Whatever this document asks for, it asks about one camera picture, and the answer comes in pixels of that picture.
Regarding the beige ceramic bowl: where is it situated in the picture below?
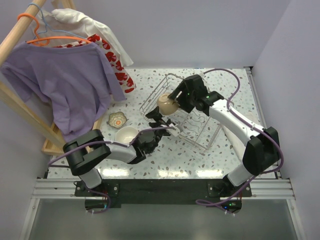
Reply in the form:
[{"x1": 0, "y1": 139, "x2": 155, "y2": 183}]
[{"x1": 156, "y1": 93, "x2": 180, "y2": 116}]

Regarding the small white bowl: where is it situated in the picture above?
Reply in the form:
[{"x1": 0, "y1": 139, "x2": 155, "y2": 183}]
[{"x1": 107, "y1": 111, "x2": 128, "y2": 129}]

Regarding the metal wire dish rack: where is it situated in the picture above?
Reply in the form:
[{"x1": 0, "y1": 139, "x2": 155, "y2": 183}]
[{"x1": 139, "y1": 73, "x2": 221, "y2": 151}]

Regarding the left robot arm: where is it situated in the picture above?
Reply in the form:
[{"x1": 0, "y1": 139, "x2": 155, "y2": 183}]
[{"x1": 62, "y1": 107, "x2": 181, "y2": 196}]

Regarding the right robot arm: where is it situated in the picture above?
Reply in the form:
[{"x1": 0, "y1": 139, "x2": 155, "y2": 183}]
[{"x1": 168, "y1": 75, "x2": 281, "y2": 197}]

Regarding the wooden clothes rack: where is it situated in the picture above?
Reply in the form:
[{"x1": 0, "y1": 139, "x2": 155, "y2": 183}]
[{"x1": 0, "y1": 0, "x2": 103, "y2": 160}]

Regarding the red floral white cloth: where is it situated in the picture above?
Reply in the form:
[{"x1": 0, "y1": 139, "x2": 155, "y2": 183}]
[{"x1": 46, "y1": 34, "x2": 136, "y2": 101}]

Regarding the folded white towel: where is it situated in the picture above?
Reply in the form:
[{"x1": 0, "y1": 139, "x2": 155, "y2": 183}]
[{"x1": 222, "y1": 125, "x2": 246, "y2": 162}]

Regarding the purple t-shirt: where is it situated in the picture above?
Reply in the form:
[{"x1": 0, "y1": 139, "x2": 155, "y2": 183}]
[{"x1": 0, "y1": 42, "x2": 126, "y2": 142}]

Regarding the white cloth garment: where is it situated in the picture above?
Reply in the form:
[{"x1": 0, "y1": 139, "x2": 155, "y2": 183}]
[{"x1": 46, "y1": 8, "x2": 135, "y2": 67}]

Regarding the orange clothes hanger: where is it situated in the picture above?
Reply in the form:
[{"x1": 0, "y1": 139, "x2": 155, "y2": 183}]
[{"x1": 17, "y1": 13, "x2": 91, "y2": 46}]

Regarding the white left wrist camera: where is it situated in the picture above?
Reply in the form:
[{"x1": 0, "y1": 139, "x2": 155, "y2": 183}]
[{"x1": 161, "y1": 119, "x2": 182, "y2": 137}]

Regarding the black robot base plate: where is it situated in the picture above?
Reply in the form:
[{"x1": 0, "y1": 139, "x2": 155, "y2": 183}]
[{"x1": 73, "y1": 179, "x2": 252, "y2": 211}]

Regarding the aluminium frame rail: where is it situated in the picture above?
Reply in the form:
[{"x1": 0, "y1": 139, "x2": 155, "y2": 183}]
[{"x1": 32, "y1": 179, "x2": 76, "y2": 199}]

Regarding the blue wire hanger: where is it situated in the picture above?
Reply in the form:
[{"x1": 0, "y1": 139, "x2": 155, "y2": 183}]
[{"x1": 28, "y1": 3, "x2": 82, "y2": 39}]

